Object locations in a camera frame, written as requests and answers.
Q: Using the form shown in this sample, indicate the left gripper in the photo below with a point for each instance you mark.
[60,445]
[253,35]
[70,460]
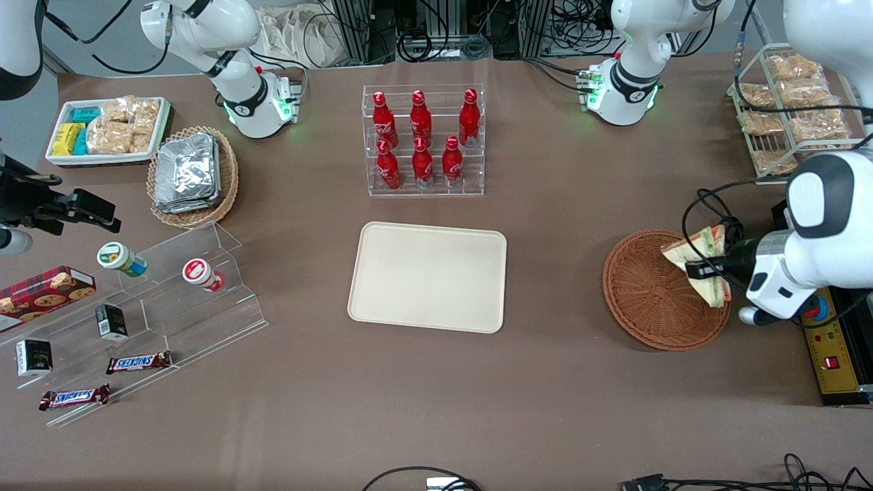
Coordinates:
[739,261]

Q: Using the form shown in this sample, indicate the red plaid cookie box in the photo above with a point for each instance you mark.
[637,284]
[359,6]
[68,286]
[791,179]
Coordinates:
[41,296]

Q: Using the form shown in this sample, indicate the brown round wicker basket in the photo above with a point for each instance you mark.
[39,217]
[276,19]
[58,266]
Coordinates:
[648,300]

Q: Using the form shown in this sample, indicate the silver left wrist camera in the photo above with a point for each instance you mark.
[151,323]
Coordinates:
[750,316]

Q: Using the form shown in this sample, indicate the beige plastic tray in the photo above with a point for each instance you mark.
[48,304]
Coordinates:
[426,276]

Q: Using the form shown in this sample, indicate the white rectangular snack tray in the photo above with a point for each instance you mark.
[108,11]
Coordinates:
[54,160]

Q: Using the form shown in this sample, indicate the red cola bottle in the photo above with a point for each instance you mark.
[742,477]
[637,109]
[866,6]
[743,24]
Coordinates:
[389,167]
[383,119]
[469,119]
[452,164]
[423,166]
[421,117]

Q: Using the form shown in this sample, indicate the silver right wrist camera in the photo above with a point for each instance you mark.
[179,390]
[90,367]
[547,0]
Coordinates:
[15,242]

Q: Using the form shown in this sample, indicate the green lid yogurt cup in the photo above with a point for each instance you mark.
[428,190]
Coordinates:
[116,258]

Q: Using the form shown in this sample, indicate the light tan wicker basket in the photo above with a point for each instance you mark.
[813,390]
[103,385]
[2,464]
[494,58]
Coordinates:
[228,184]

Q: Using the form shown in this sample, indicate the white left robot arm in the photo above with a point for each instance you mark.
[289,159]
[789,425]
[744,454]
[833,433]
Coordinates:
[634,41]

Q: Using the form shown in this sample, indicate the small black gold-print box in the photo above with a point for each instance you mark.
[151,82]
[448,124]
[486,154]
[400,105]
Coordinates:
[34,358]

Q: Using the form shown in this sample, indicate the crumpled clear plastic bag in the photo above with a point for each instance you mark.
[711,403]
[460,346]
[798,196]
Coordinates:
[300,34]

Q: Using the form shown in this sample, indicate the teal snack packet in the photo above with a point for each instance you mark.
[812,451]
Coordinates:
[86,116]
[82,142]

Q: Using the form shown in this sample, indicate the clear acrylic stepped shelf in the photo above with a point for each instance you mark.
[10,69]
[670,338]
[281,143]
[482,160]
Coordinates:
[204,320]

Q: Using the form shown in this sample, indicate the black machine with yellow panel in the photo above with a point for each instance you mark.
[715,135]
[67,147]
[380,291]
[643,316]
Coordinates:
[829,354]

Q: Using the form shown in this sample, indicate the clear bag of fried snacks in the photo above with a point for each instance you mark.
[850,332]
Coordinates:
[794,67]
[822,128]
[806,93]
[758,95]
[774,162]
[764,125]

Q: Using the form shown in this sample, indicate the clear acrylic bottle rack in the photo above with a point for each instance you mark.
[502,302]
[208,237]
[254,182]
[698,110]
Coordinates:
[436,191]

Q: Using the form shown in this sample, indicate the yellow snack packet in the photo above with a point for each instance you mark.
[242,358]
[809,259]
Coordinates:
[67,140]

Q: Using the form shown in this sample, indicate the red lid yogurt cup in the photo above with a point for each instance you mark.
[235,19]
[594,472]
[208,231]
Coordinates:
[199,273]

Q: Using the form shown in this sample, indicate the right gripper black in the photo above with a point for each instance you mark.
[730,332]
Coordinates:
[27,201]

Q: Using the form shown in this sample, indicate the small black barcode box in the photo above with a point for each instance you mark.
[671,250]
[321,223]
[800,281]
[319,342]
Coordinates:
[111,322]

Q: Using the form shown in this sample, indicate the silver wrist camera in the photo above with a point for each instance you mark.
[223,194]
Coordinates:
[750,316]
[15,242]

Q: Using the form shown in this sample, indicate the clear rice cracker bag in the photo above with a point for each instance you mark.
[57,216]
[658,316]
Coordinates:
[146,116]
[117,110]
[109,138]
[141,143]

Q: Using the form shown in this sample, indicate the silver foil packet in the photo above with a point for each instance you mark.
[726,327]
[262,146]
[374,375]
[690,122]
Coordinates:
[217,191]
[185,170]

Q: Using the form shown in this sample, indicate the triangle sandwich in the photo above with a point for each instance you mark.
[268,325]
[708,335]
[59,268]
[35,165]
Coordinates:
[696,244]

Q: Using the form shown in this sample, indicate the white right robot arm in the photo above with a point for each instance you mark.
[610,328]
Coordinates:
[204,27]

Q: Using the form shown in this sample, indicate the aluminium frame profile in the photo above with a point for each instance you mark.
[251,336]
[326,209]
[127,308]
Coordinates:
[352,31]
[535,27]

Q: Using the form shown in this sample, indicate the brown Snickers bar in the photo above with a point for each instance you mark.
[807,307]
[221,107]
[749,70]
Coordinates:
[74,397]
[138,363]

